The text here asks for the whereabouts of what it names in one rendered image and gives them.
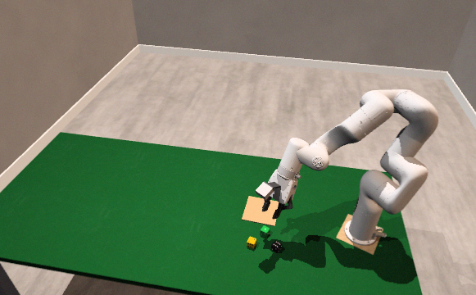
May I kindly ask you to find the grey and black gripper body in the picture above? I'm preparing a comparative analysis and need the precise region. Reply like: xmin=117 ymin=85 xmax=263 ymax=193
xmin=268 ymin=170 xmax=298 ymax=205

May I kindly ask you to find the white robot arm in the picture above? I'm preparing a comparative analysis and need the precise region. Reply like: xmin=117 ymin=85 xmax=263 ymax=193
xmin=277 ymin=89 xmax=438 ymax=246

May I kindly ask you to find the yellow die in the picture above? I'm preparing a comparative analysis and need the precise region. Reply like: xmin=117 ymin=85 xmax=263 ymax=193
xmin=247 ymin=237 xmax=256 ymax=248

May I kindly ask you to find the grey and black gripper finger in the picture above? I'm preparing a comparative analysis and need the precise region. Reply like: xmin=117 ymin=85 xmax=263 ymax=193
xmin=272 ymin=196 xmax=292 ymax=220
xmin=262 ymin=197 xmax=272 ymax=212

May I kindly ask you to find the green die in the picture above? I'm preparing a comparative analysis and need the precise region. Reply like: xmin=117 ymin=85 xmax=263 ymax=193
xmin=260 ymin=226 xmax=270 ymax=237

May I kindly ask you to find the black die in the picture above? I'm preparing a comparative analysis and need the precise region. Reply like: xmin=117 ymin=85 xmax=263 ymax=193
xmin=271 ymin=240 xmax=282 ymax=253

